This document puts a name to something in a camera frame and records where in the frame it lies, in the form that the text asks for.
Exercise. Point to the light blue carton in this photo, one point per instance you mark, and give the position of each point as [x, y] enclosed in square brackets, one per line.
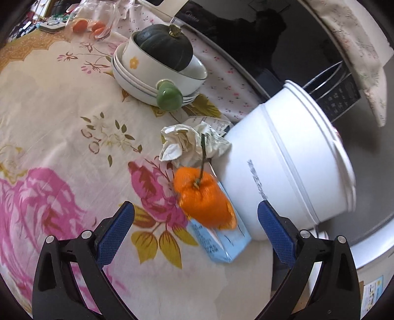
[222, 246]

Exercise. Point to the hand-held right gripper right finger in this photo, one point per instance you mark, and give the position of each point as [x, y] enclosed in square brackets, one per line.
[277, 233]

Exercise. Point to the dark green squash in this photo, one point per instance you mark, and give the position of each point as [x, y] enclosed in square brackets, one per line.
[166, 43]

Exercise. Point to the pink floral tablecloth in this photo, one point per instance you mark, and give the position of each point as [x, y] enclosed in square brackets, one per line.
[61, 138]

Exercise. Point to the floral cover cloth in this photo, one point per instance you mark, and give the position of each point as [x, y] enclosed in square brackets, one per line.
[360, 52]

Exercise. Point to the crumpled white paper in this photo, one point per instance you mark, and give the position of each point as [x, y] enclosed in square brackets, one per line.
[184, 144]

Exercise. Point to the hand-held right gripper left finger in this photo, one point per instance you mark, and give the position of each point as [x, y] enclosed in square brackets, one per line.
[114, 234]

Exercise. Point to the glass jar with cork lid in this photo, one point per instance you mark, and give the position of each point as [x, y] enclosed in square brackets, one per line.
[104, 18]

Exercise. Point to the orange bell pepper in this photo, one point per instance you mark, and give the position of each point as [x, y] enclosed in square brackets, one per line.
[203, 198]

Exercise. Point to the white plate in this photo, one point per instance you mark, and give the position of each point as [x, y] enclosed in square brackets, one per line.
[141, 95]

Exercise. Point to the printed receipt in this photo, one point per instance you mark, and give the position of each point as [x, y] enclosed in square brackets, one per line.
[212, 121]

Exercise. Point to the white flower bowl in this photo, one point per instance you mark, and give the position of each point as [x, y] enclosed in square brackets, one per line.
[135, 58]

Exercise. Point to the white round-button device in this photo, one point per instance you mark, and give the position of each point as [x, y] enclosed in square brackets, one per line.
[52, 25]

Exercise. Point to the small red tomato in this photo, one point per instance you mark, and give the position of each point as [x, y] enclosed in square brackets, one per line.
[80, 25]
[99, 27]

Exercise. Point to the blue wall poster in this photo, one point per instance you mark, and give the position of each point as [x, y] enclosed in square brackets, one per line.
[373, 292]

